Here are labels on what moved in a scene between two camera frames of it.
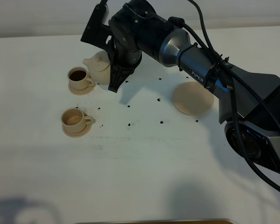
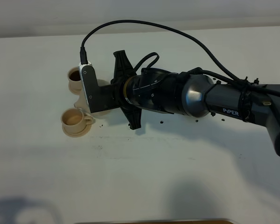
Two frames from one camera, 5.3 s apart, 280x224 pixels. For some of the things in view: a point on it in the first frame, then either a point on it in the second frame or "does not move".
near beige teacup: (74, 121) does not move
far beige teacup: (78, 78) does not move
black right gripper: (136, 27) → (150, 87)
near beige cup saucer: (87, 130) does not move
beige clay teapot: (98, 66) → (76, 85)
